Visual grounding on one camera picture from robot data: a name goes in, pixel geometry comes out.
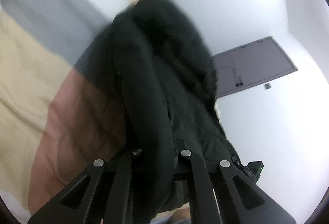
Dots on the black padded jacket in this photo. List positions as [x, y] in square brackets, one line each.
[152, 60]

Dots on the grey bedroom door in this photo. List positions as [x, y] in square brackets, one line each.
[257, 63]

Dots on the plaid patchwork bed quilt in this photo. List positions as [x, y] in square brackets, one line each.
[55, 115]

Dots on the grey light switch by door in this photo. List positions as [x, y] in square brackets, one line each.
[267, 86]

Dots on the black door handle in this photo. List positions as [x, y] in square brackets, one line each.
[238, 80]

